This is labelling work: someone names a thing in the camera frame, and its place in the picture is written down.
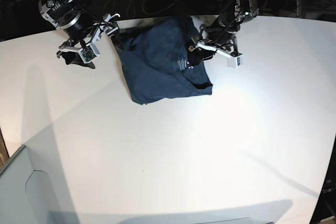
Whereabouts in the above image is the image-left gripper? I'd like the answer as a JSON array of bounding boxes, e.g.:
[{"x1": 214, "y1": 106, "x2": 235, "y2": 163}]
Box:
[{"x1": 57, "y1": 12, "x2": 121, "y2": 69}]

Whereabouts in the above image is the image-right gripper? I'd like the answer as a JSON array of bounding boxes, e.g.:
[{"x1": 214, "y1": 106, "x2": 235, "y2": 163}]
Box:
[{"x1": 187, "y1": 18, "x2": 241, "y2": 66}]

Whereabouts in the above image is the dark blue T-shirt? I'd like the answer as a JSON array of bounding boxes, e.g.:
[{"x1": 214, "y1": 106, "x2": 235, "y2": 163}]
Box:
[{"x1": 117, "y1": 16, "x2": 213, "y2": 105}]

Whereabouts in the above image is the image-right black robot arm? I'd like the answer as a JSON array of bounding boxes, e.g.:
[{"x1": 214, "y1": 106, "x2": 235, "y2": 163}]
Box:
[{"x1": 187, "y1": 0, "x2": 258, "y2": 69}]

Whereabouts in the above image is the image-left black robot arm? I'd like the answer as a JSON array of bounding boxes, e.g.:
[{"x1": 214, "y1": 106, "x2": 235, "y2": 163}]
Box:
[{"x1": 38, "y1": 0, "x2": 120, "y2": 69}]

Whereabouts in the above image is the grey partition panel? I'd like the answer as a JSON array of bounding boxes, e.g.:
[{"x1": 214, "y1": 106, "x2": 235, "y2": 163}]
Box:
[{"x1": 1, "y1": 145, "x2": 80, "y2": 223}]

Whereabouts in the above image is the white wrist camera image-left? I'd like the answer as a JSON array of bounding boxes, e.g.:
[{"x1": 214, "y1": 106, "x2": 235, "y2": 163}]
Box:
[{"x1": 79, "y1": 44, "x2": 100, "y2": 63}]

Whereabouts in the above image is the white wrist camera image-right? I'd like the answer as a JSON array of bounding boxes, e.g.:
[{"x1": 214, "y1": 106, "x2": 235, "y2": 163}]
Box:
[{"x1": 226, "y1": 55, "x2": 244, "y2": 69}]

